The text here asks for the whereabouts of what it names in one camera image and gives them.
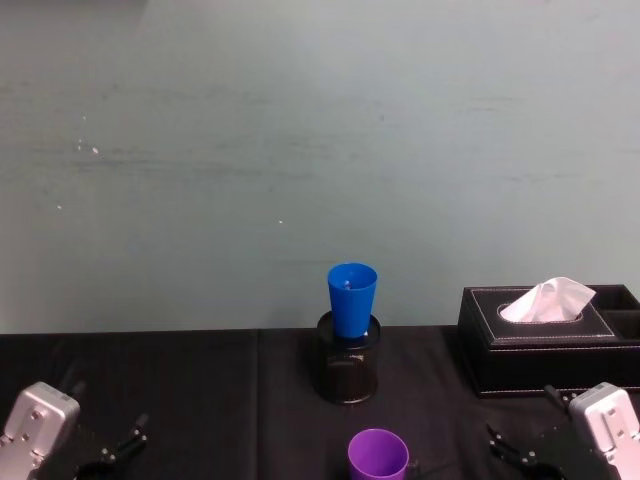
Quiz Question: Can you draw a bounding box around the blue plastic cup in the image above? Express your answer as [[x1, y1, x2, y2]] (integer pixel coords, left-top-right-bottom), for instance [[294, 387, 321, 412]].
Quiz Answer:
[[327, 261, 379, 347]]

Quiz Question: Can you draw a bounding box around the black table cloth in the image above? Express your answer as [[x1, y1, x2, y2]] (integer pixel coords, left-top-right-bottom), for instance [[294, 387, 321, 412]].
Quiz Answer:
[[0, 325, 640, 480]]

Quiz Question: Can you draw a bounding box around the purple plastic cup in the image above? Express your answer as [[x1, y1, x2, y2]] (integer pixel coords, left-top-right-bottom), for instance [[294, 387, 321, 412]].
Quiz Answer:
[[347, 428, 411, 480]]

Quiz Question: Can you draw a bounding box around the black leather tissue box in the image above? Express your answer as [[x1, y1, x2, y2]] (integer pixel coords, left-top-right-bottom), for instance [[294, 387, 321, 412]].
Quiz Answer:
[[457, 284, 640, 400]]

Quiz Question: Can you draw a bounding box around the black mesh pen holder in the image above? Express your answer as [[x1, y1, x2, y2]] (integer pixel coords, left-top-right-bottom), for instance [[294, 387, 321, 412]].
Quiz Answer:
[[316, 309, 382, 406]]

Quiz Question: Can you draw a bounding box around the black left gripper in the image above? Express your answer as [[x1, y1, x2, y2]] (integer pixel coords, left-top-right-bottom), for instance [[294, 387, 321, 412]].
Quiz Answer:
[[34, 380, 151, 480]]

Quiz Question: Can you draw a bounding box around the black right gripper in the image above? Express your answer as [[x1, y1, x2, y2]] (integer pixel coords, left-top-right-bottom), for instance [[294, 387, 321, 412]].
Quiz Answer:
[[485, 383, 624, 480]]

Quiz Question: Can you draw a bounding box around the white paper tissue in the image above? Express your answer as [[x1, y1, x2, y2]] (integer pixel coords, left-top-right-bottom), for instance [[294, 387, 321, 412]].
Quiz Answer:
[[499, 276, 598, 326]]

